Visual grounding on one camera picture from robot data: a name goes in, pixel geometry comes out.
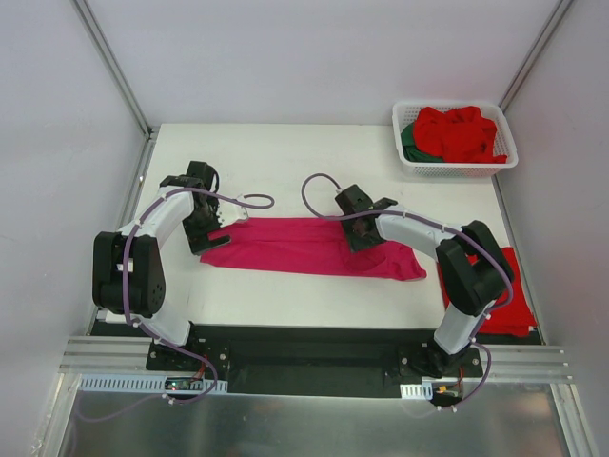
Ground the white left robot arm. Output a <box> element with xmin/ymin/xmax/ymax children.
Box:
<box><xmin>92</xmin><ymin>161</ymin><xmax>230</xmax><ymax>370</ymax></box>

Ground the aluminium frame rail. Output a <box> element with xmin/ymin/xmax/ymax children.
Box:
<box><xmin>60</xmin><ymin>327</ymin><xmax>575</xmax><ymax>398</ymax></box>

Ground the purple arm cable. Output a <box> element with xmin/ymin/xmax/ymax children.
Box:
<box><xmin>74</xmin><ymin>187</ymin><xmax>276</xmax><ymax>422</ymax></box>
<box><xmin>301</xmin><ymin>172</ymin><xmax>515</xmax><ymax>407</ymax></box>

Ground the green t shirt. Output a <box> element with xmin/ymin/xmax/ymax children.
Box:
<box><xmin>401</xmin><ymin>123</ymin><xmax>443</xmax><ymax>163</ymax></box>

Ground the pink t shirt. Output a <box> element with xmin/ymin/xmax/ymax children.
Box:
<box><xmin>200</xmin><ymin>218</ymin><xmax>427</xmax><ymax>281</ymax></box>

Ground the white plastic laundry basket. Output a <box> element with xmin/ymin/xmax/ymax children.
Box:
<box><xmin>391</xmin><ymin>100</ymin><xmax>519</xmax><ymax>179</ymax></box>

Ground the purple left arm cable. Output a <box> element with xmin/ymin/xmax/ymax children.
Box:
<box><xmin>74</xmin><ymin>187</ymin><xmax>276</xmax><ymax>422</ymax></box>

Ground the folded red t shirt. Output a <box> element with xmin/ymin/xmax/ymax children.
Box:
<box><xmin>437</xmin><ymin>241</ymin><xmax>537</xmax><ymax>337</ymax></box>

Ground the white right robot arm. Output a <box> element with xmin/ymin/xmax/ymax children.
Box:
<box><xmin>335</xmin><ymin>185</ymin><xmax>514</xmax><ymax>378</ymax></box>

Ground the red crumpled t shirt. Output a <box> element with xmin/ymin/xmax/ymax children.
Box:
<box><xmin>414</xmin><ymin>106</ymin><xmax>507</xmax><ymax>164</ymax></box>

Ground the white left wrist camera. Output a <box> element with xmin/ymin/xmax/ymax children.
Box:
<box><xmin>222</xmin><ymin>204</ymin><xmax>249</xmax><ymax>227</ymax></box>

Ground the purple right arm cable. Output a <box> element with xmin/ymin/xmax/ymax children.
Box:
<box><xmin>301</xmin><ymin>172</ymin><xmax>515</xmax><ymax>407</ymax></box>

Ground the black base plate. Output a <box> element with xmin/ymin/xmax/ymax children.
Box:
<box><xmin>90</xmin><ymin>321</ymin><xmax>545</xmax><ymax>399</ymax></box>

